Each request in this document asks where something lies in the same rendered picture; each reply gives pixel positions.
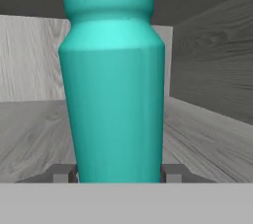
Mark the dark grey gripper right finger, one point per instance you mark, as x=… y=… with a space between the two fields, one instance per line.
x=178 y=172

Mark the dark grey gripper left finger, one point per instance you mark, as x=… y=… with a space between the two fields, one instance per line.
x=59 y=172

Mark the teal water bottle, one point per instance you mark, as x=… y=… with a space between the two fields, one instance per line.
x=113 y=96

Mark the grey wooden cabinet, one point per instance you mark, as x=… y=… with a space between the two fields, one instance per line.
x=210 y=70

